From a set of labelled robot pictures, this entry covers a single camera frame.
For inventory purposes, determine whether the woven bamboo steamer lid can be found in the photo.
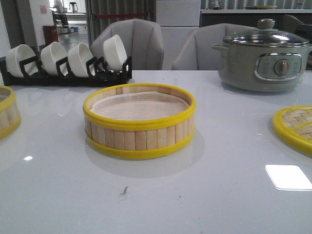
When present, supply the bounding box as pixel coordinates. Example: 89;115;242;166
273;105;312;156

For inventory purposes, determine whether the bamboo steamer drawer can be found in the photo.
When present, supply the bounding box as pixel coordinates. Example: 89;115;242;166
0;85;21;139
83;83;196;159

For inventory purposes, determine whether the white steamer liner cloth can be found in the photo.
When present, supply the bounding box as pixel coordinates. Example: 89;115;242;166
91;91;190;121

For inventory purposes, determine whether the black bowl rack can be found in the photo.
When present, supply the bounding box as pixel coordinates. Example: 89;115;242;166
0;56;132;87

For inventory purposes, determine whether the grey chair right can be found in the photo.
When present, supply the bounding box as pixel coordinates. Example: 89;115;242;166
171;23;252;70

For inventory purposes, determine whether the grey chair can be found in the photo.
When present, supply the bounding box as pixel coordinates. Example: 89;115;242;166
171;23;252;70
90;19;164;70

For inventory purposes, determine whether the white bowl rightmost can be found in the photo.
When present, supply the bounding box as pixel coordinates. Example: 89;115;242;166
103;35;127;71

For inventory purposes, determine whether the white bowl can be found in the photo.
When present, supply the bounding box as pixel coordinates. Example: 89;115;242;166
103;35;127;71
68;43;93;78
41;41;68;76
5;44;35;78

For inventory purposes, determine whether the grey chair left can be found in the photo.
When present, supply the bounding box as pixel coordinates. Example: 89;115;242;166
90;19;164;70

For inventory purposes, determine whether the white cabinet background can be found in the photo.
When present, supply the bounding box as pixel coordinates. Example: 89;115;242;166
156;0;201;70

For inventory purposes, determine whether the grey electric cooking pot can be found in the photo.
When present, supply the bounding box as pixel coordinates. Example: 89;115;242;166
211;41;312;93

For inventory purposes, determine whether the red bin background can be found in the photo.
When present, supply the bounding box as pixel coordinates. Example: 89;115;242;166
42;25;59;45

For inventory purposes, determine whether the glass pot lid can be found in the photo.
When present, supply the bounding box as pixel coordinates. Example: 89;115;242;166
223;19;310;47

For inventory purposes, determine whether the person in background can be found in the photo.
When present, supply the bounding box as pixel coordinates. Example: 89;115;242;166
52;0;68;26

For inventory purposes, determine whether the white bowl far left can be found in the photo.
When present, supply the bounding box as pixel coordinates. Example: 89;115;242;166
5;44;35;78

